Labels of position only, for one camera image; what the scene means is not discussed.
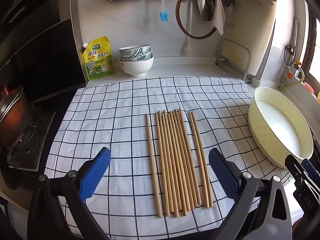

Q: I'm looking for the blue patterned bowl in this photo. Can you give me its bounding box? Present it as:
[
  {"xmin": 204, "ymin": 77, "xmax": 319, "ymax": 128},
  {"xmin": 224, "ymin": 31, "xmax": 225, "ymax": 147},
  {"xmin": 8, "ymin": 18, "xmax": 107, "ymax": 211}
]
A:
[
  {"xmin": 118, "ymin": 44, "xmax": 151, "ymax": 58},
  {"xmin": 119, "ymin": 51, "xmax": 152, "ymax": 61}
]

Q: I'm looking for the white long-handled brush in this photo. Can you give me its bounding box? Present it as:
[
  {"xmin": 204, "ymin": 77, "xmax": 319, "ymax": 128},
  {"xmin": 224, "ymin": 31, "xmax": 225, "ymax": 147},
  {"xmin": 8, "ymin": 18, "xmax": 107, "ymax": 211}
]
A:
[{"xmin": 180, "ymin": 0, "xmax": 193, "ymax": 55}]

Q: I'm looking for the metal pot lid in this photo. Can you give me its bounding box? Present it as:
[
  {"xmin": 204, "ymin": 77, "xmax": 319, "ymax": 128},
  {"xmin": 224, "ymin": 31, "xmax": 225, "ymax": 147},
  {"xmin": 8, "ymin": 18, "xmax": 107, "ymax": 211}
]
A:
[{"xmin": 0, "ymin": 86, "xmax": 25, "ymax": 121}]

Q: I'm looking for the yellow seasoning pouch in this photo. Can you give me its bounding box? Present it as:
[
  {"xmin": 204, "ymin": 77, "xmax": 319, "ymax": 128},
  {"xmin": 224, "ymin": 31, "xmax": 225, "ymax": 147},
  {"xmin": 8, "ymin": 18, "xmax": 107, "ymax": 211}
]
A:
[{"xmin": 78, "ymin": 36, "xmax": 115, "ymax": 81}]

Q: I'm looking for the yellow gas hose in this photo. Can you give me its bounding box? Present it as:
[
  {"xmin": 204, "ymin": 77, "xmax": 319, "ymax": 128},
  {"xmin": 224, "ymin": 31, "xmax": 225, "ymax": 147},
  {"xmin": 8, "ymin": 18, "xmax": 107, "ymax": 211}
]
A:
[{"xmin": 278, "ymin": 69, "xmax": 306, "ymax": 90}]

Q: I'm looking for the red cooking pot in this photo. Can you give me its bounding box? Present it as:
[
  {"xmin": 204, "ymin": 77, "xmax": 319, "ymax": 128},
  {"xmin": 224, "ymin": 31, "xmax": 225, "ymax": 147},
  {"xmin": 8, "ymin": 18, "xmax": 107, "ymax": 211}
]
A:
[{"xmin": 0, "ymin": 86, "xmax": 33, "ymax": 149}]

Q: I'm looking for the bunch of wooden chopsticks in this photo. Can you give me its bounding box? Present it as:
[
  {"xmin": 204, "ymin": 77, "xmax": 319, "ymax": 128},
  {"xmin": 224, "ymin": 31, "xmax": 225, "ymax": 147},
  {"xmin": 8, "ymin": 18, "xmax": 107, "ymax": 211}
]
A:
[{"xmin": 146, "ymin": 108, "xmax": 213, "ymax": 218}]

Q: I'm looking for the brown round hoop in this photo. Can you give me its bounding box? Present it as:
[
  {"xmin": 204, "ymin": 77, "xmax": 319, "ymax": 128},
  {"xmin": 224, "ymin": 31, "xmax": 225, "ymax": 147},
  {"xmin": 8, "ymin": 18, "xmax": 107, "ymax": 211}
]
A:
[{"xmin": 175, "ymin": 0, "xmax": 221, "ymax": 40}]

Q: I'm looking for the black gas stove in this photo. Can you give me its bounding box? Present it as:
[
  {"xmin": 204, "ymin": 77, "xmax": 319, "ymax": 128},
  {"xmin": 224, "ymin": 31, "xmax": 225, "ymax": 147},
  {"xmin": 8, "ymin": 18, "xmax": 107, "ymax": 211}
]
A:
[{"xmin": 6, "ymin": 109, "xmax": 57, "ymax": 172}]

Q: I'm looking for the grey wall pipe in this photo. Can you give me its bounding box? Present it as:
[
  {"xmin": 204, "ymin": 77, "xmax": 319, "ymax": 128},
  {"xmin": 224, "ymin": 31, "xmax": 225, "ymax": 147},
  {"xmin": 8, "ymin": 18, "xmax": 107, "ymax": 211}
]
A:
[{"xmin": 292, "ymin": 17, "xmax": 300, "ymax": 46}]

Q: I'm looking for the blue silicone basting brush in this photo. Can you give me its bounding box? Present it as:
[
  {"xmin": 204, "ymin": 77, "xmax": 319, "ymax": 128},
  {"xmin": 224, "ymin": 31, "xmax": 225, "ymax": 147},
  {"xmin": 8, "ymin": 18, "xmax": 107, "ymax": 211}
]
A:
[{"xmin": 159, "ymin": 0, "xmax": 168, "ymax": 22}]

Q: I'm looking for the window with dark frame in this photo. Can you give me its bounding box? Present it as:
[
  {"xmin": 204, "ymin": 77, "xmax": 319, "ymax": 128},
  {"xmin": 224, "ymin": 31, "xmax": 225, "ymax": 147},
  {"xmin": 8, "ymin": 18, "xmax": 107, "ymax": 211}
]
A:
[{"xmin": 303, "ymin": 0, "xmax": 320, "ymax": 85}]

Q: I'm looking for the black range hood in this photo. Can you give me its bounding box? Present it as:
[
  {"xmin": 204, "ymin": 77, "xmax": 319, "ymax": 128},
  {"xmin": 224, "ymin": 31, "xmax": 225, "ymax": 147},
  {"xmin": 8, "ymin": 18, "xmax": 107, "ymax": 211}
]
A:
[{"xmin": 0, "ymin": 0, "xmax": 87, "ymax": 103}]

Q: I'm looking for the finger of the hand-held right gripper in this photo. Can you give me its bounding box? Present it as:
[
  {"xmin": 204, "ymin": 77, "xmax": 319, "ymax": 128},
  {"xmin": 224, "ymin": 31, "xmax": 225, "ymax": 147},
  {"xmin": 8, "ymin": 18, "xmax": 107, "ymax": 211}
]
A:
[
  {"xmin": 301, "ymin": 158, "xmax": 320, "ymax": 180},
  {"xmin": 284, "ymin": 154, "xmax": 305, "ymax": 188}
]

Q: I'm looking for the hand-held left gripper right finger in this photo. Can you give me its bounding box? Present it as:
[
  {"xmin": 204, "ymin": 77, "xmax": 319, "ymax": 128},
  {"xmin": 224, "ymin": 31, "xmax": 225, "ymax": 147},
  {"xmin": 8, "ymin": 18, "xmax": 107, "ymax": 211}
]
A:
[{"xmin": 207, "ymin": 148, "xmax": 292, "ymax": 240}]

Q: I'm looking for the cream round basin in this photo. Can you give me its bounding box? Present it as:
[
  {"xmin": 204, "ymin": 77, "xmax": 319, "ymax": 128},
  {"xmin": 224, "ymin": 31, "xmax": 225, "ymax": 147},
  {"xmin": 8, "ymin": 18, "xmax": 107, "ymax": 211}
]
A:
[{"xmin": 247, "ymin": 87, "xmax": 314, "ymax": 169}]

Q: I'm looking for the hanging kitchen knife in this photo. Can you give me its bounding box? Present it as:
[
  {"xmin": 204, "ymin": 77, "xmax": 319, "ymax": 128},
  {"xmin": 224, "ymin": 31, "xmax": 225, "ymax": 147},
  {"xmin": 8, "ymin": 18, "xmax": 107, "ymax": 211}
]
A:
[{"xmin": 196, "ymin": 0, "xmax": 213, "ymax": 22}]

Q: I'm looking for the gas valve with red knob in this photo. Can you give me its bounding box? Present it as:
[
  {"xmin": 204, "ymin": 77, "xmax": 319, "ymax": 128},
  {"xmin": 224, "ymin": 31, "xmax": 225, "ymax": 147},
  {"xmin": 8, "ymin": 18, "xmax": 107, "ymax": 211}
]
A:
[{"xmin": 281, "ymin": 44, "xmax": 302, "ymax": 83}]

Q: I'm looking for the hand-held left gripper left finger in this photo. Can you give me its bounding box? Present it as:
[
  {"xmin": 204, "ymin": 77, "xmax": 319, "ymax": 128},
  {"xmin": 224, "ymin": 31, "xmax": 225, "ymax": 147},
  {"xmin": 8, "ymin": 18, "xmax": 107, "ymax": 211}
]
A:
[{"xmin": 28, "ymin": 147, "xmax": 111, "ymax": 240}]

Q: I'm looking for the white cutting board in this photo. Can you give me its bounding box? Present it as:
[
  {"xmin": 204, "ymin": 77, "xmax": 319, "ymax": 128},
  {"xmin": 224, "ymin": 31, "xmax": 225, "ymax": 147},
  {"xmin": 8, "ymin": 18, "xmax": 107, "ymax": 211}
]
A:
[{"xmin": 224, "ymin": 0, "xmax": 277, "ymax": 76}]

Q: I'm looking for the white black checkered cloth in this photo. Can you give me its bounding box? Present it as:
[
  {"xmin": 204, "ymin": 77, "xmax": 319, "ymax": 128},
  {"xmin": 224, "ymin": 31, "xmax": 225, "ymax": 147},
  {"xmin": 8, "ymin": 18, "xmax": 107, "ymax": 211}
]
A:
[{"xmin": 44, "ymin": 76, "xmax": 293, "ymax": 240}]

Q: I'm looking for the metal cutting board rack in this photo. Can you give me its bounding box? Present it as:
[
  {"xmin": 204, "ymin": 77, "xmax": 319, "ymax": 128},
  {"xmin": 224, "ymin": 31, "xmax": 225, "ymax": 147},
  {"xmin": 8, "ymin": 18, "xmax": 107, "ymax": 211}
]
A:
[{"xmin": 215, "ymin": 38, "xmax": 252, "ymax": 83}]

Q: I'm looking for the beige hanging rag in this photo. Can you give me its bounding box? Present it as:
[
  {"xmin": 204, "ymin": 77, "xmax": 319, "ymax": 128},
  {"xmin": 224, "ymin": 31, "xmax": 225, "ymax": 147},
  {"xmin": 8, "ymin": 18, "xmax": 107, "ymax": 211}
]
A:
[{"xmin": 211, "ymin": 0, "xmax": 226, "ymax": 36}]

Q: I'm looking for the plain white bowl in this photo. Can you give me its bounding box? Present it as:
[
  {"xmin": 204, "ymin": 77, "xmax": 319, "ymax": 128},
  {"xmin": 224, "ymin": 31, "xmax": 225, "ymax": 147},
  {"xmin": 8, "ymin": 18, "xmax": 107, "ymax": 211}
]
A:
[{"xmin": 119, "ymin": 54, "xmax": 154, "ymax": 78}]

